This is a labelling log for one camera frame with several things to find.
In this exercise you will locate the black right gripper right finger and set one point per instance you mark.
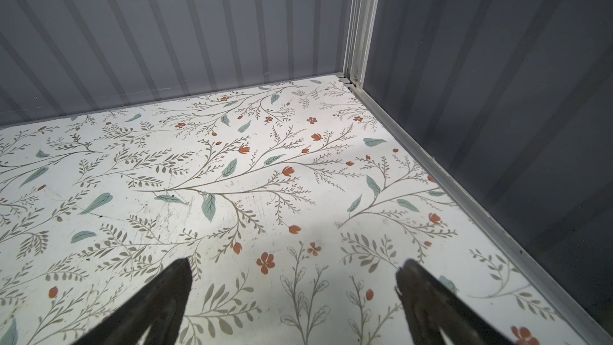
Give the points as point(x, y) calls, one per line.
point(434, 313)

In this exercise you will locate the aluminium frame corner post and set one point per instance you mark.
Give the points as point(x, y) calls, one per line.
point(361, 26)

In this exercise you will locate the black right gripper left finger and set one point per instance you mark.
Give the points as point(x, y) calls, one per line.
point(156, 311)

